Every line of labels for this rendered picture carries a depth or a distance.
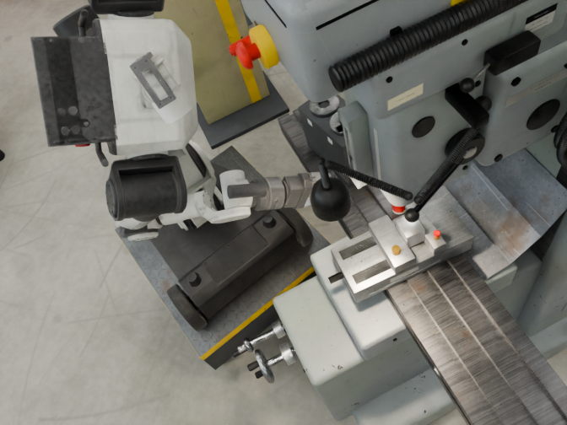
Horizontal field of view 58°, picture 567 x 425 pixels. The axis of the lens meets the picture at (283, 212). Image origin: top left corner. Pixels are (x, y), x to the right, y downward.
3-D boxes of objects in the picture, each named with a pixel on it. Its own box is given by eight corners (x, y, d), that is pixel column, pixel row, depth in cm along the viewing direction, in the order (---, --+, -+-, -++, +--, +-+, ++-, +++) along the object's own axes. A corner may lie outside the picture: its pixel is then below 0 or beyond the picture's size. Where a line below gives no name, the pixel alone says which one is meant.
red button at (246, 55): (247, 78, 73) (240, 56, 70) (237, 61, 76) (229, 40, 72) (267, 67, 73) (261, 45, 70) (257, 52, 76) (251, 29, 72)
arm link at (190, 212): (206, 222, 138) (141, 236, 141) (200, 185, 139) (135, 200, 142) (191, 220, 127) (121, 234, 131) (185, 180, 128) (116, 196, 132)
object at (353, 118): (358, 190, 107) (348, 122, 90) (348, 176, 109) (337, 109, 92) (375, 180, 107) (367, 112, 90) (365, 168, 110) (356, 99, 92)
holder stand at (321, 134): (348, 185, 159) (341, 144, 143) (307, 146, 171) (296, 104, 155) (378, 163, 161) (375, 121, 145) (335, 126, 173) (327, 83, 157)
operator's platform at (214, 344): (150, 266, 270) (114, 229, 236) (252, 190, 282) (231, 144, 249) (230, 383, 228) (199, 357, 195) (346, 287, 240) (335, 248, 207)
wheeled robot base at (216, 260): (132, 225, 232) (94, 184, 205) (224, 158, 242) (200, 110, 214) (204, 327, 198) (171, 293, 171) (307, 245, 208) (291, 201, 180)
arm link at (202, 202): (254, 217, 134) (206, 226, 137) (248, 184, 136) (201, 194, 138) (247, 213, 128) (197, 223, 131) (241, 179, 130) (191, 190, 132)
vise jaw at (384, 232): (395, 274, 133) (394, 267, 130) (368, 230, 142) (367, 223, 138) (415, 264, 133) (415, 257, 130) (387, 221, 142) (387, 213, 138)
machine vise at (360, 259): (356, 303, 139) (352, 287, 129) (332, 260, 147) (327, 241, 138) (472, 249, 140) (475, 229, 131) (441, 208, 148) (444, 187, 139)
